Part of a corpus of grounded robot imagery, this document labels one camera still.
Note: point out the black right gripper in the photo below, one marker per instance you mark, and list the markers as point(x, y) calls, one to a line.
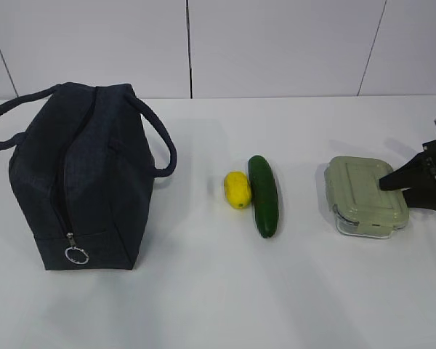
point(413, 175)

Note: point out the glass container green lid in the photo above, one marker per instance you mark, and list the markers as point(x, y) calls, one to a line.
point(360, 207)

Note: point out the green cucumber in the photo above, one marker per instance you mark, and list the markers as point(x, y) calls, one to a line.
point(264, 195)

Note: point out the navy insulated lunch bag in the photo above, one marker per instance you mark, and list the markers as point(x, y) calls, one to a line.
point(83, 173)

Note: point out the yellow lemon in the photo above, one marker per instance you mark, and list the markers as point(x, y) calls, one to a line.
point(237, 190)

